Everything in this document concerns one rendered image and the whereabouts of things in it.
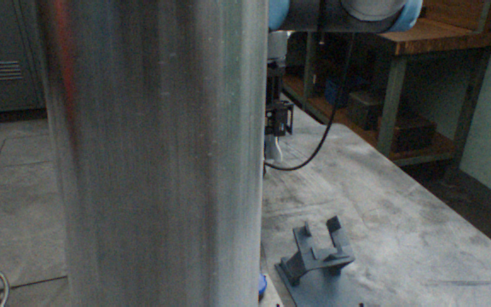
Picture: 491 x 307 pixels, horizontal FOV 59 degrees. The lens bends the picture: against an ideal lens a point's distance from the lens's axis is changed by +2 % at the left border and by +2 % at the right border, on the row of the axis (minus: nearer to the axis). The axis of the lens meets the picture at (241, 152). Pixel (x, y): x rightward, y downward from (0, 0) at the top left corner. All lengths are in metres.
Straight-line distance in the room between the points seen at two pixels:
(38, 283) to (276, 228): 1.38
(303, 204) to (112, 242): 0.76
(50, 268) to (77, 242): 1.92
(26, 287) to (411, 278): 1.60
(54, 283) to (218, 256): 1.86
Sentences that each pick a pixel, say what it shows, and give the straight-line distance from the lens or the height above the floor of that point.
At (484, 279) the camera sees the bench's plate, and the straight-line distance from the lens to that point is 0.83.
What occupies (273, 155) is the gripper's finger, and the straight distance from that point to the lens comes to 0.74.
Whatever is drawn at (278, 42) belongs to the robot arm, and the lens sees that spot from 0.63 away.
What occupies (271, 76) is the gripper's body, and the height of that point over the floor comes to 1.12.
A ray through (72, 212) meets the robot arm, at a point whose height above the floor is 1.21.
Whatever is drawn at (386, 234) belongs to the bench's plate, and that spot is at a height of 0.80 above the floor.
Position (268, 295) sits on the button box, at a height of 0.84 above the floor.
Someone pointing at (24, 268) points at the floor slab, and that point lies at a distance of 2.14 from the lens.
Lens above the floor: 1.30
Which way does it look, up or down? 28 degrees down
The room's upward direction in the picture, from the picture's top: straight up
